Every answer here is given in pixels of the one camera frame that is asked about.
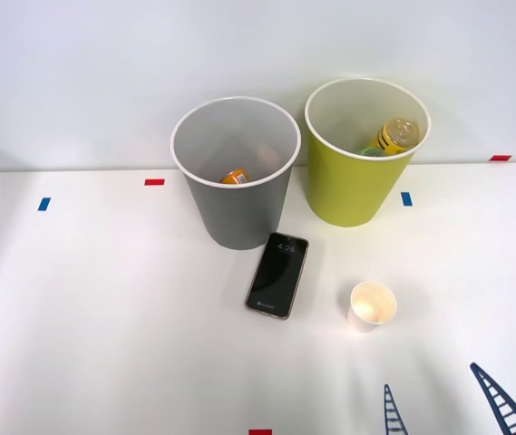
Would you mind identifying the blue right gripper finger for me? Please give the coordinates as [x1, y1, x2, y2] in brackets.
[469, 362, 516, 435]
[384, 384, 410, 435]

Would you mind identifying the yellow plastic bottle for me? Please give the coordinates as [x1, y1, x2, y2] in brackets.
[372, 118, 421, 157]

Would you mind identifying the white paper cup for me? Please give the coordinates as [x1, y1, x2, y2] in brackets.
[346, 280, 398, 334]

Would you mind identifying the black smartphone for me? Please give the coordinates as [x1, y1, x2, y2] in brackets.
[244, 231, 310, 321]

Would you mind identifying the yellow-green plastic waste bin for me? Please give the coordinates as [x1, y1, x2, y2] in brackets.
[304, 77, 433, 228]

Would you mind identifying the grey plastic waste bin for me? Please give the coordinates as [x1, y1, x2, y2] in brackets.
[170, 95, 303, 251]

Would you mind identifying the green plastic bottle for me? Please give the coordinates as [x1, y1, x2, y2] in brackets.
[353, 145, 388, 158]

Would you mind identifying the orange drink can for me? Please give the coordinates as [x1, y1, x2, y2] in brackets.
[219, 168, 250, 186]

